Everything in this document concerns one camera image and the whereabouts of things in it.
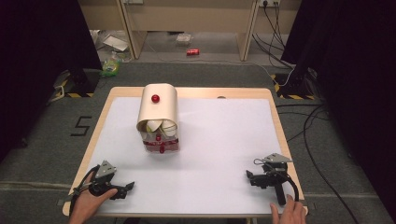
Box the cream storage box with red knobs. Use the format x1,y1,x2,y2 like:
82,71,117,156
135,83,181,154

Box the person's right hand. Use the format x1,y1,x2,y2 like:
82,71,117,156
269,193,308,224

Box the black curtain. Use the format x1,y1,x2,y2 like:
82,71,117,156
0,0,103,164
280,0,396,216

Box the black cables at socket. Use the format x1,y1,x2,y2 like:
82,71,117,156
251,2,295,70

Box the beige desk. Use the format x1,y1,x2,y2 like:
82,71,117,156
78,0,303,63

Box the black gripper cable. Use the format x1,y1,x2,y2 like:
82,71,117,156
69,165,101,217
252,158,301,203

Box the white table mat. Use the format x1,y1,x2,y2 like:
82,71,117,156
80,96,292,216

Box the striped stand base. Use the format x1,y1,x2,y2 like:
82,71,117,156
49,68,103,99
270,72,316,101

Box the pile of white paper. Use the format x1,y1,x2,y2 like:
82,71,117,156
90,29,133,53

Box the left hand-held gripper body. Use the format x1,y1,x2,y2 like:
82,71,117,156
88,160,126,201

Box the pile of red packets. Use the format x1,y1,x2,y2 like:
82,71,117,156
142,139,180,154

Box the clear plastic package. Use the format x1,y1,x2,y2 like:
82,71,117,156
175,33,194,47

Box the black floor cable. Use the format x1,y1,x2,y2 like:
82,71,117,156
276,103,362,224

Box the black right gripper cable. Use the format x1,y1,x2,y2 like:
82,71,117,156
252,158,301,203

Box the person's left hand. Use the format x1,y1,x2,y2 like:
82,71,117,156
68,172,119,224

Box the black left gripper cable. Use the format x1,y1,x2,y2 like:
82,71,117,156
69,165,101,217

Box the white cup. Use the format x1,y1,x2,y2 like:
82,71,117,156
161,119,178,137
146,119,163,133

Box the wooden table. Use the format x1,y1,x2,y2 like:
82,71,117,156
62,86,309,219

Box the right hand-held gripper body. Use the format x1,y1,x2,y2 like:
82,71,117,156
251,152,294,207

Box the green plastic bag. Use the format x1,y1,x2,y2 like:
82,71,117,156
99,51,122,78

